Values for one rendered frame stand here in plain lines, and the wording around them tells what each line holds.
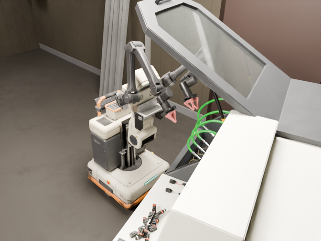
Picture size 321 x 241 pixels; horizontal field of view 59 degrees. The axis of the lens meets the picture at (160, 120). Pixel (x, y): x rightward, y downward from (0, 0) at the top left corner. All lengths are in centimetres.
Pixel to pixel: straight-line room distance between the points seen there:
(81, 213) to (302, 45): 274
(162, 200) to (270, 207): 77
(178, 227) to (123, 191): 185
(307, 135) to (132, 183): 177
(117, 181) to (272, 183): 189
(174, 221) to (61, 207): 224
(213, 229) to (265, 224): 21
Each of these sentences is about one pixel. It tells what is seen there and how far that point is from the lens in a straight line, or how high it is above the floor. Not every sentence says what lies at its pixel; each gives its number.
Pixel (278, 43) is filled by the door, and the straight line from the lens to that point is 333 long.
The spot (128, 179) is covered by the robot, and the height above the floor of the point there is 28.
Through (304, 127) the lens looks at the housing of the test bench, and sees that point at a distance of 152.
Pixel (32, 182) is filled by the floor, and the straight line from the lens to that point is 344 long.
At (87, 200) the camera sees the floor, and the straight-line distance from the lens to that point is 308.
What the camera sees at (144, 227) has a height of 102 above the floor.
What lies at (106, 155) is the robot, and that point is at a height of 51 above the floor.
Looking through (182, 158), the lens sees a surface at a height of 95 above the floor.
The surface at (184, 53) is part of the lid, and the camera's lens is 142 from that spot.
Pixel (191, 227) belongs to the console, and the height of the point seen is 151.
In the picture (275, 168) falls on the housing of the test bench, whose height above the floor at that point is 147.
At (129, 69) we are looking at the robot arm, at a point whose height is 144.
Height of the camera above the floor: 222
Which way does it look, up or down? 32 degrees down
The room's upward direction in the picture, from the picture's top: 2 degrees clockwise
